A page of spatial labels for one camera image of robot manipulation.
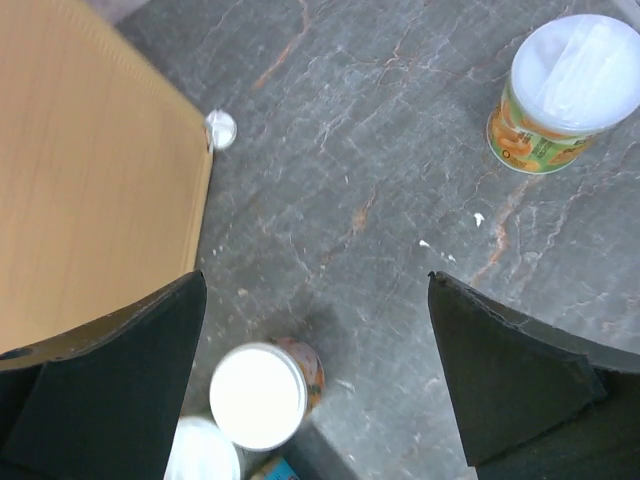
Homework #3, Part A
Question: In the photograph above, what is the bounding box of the white corner connector foot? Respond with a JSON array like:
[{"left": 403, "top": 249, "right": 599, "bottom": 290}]
[{"left": 204, "top": 109, "right": 237, "bottom": 154}]

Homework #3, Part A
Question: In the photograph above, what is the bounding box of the wooden cube counter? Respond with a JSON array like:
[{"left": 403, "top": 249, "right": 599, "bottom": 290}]
[{"left": 1, "top": 1, "right": 213, "bottom": 351}]

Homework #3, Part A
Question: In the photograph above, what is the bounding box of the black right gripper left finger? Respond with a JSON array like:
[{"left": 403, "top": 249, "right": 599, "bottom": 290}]
[{"left": 1, "top": 271, "right": 207, "bottom": 479}]

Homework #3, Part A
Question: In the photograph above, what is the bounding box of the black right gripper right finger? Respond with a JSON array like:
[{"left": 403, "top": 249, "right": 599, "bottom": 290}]
[{"left": 428, "top": 272, "right": 639, "bottom": 479}]

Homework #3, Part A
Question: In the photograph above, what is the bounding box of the blue Progresso soup can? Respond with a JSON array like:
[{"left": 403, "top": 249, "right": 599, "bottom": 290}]
[{"left": 250, "top": 456, "right": 300, "bottom": 480}]

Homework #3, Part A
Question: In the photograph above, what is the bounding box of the green orange fruit cup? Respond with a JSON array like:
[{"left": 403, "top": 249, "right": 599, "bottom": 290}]
[{"left": 486, "top": 14, "right": 639, "bottom": 175}]

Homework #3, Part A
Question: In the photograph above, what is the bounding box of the clear lid small cup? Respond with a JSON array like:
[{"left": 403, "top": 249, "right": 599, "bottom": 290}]
[{"left": 164, "top": 416, "right": 244, "bottom": 480}]

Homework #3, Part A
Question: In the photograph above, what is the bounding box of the orange cup white lid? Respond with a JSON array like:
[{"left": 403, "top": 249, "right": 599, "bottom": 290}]
[{"left": 209, "top": 337, "right": 325, "bottom": 451}]

